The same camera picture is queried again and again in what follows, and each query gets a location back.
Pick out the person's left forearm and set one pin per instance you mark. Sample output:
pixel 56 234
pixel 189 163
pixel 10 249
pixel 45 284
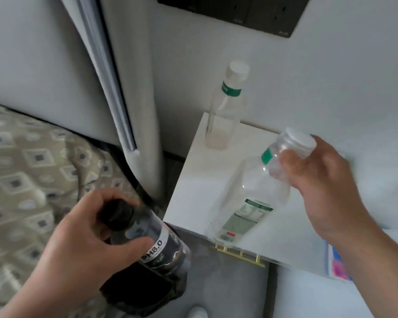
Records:
pixel 36 304

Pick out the person's right forearm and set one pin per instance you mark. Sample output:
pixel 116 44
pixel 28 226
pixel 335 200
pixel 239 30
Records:
pixel 378 278

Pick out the blue white tissue pack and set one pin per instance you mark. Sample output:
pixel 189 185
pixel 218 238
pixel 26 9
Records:
pixel 338 266

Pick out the person's right hand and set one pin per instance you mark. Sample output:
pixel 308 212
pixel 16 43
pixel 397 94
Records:
pixel 328 195

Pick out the silver metal bar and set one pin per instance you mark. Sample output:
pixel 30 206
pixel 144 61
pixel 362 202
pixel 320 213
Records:
pixel 106 79

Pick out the white trash bin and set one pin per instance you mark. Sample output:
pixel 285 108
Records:
pixel 142 291

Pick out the clear bottle yellowish residue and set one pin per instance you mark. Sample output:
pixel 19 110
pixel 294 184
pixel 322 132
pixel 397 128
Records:
pixel 224 125

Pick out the small black-capped bottle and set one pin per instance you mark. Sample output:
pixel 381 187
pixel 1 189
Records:
pixel 162 248

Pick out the white shoe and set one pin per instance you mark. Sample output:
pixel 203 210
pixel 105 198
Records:
pixel 197 311

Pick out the white nightstand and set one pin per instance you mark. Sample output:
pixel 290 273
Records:
pixel 202 182

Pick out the person's left hand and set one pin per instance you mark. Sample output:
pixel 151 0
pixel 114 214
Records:
pixel 76 251

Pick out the clear bottle white label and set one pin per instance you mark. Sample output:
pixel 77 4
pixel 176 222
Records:
pixel 252 195

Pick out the black wall socket panel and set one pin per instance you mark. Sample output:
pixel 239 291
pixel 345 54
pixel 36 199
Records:
pixel 235 9

